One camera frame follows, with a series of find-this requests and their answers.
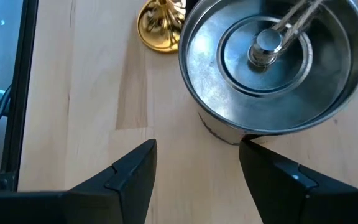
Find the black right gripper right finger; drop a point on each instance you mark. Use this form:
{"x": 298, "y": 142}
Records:
{"x": 284, "y": 199}

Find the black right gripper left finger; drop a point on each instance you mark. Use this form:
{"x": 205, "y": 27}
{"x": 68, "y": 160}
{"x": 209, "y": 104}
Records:
{"x": 120, "y": 196}

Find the galvanized metal tin with lid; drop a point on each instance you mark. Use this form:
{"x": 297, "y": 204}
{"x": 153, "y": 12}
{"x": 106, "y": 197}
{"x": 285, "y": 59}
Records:
{"x": 228, "y": 77}

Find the gold candlestick holder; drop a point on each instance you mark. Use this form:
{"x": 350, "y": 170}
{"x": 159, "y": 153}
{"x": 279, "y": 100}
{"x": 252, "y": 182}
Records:
{"x": 160, "y": 31}

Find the black aluminium table frame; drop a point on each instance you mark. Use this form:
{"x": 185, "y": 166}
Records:
{"x": 20, "y": 93}

